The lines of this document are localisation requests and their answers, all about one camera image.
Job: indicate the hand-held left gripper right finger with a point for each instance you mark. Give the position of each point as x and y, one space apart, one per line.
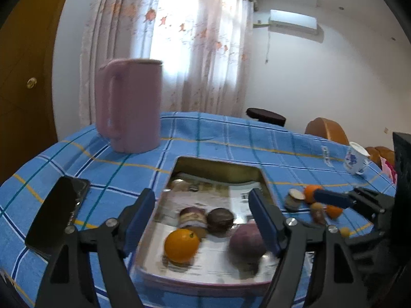
263 221

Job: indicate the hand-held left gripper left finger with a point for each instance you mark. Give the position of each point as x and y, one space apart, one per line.
143 221

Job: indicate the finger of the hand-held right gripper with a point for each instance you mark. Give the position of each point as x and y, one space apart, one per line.
369 240
330 199

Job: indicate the small orange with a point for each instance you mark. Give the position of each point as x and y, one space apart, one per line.
334 212
309 193

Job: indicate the yellow-brown oval fruit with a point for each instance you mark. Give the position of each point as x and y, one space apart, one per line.
318 215

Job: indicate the small yellow round fruit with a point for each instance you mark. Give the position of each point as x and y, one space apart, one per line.
345 232

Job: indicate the small jar with beige lid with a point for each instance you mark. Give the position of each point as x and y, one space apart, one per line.
293 199

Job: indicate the rectangular metal tin box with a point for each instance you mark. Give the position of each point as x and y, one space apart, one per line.
212 173

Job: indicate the round purple fruit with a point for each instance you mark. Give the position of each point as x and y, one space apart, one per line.
247 242

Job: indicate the large orange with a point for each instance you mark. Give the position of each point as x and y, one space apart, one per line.
181 245

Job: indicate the white cup with blue flowers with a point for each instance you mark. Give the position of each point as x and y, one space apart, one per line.
354 158

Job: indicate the small jar with purple lid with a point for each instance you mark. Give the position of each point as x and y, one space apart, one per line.
192 218

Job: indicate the printed paper liner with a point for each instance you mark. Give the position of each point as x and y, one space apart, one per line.
208 195

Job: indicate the pink cloth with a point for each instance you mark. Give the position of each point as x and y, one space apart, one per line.
389 170

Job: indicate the wooden chair back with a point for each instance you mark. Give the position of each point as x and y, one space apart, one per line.
382 155
327 131

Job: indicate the black smartphone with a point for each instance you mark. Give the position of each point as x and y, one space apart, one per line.
54 218

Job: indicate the blue checked tablecloth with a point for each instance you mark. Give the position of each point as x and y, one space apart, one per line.
224 141

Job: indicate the dark round stool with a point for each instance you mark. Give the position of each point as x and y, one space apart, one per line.
266 115

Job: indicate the pink electric kettle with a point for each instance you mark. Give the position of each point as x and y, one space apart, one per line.
131 109

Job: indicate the wooden door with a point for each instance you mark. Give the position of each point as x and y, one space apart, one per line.
25 118

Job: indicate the sheer floral curtain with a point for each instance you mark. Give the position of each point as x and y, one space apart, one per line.
199 54

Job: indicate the brass door knob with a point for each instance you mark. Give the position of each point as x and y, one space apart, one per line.
31 82

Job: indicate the white wall air conditioner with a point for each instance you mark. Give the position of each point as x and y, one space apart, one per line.
292 22

